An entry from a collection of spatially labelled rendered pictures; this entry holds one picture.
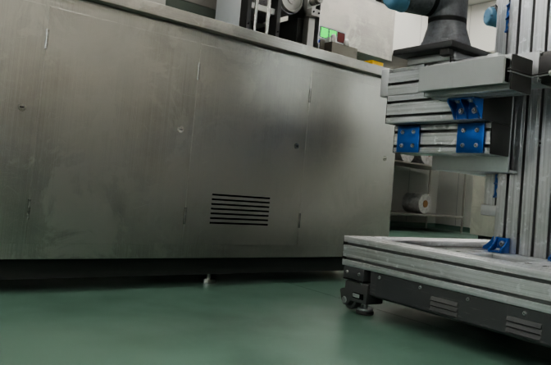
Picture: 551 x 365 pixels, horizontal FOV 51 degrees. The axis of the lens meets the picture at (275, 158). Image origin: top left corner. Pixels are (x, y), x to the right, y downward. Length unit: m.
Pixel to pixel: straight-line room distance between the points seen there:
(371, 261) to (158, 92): 0.84
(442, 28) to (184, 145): 0.89
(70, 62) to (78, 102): 0.11
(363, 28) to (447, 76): 1.78
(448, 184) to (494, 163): 5.78
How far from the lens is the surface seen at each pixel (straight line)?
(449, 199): 7.57
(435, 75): 1.65
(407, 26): 7.35
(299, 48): 2.21
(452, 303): 1.59
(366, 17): 3.39
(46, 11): 1.82
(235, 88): 2.05
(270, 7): 2.42
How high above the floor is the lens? 0.37
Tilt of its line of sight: 3 degrees up
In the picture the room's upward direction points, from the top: 5 degrees clockwise
